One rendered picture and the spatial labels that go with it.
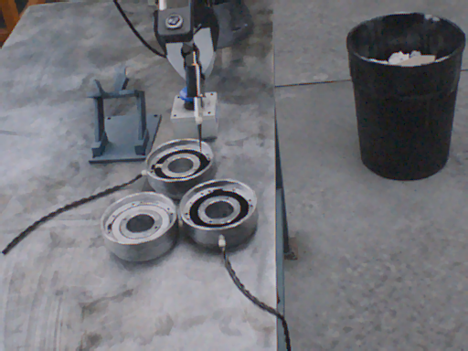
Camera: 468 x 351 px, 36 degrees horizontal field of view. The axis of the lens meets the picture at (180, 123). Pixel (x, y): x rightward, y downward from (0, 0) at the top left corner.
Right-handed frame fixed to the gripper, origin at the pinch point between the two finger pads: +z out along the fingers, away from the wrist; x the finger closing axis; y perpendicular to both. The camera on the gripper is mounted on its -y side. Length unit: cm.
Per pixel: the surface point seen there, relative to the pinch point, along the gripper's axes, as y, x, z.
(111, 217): -20.4, 10.8, 10.0
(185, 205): -18.6, 0.5, 9.9
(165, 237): -25.0, 2.2, 9.8
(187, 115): 2.0, 2.7, 8.5
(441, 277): 48, -45, 93
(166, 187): -14.1, 3.9, 10.3
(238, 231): -23.9, -7.2, 10.2
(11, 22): 163, 107, 62
